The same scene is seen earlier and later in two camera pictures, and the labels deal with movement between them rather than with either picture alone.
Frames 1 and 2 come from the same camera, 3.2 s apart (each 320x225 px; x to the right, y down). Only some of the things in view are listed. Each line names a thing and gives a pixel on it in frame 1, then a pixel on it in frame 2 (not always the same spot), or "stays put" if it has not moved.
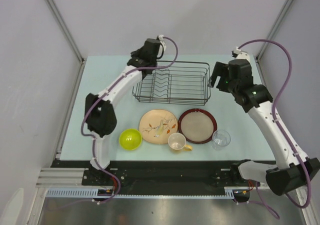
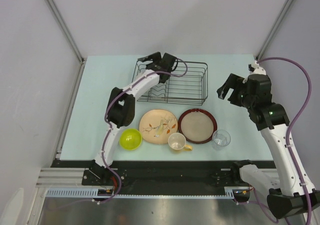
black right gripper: (220, 69) -> (234, 82)
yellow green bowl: (130, 139) stays put
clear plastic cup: (220, 138) stays put
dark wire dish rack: (175, 82) stays put
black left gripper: (135, 53) -> (155, 56)
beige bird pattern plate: (156, 125) stays put
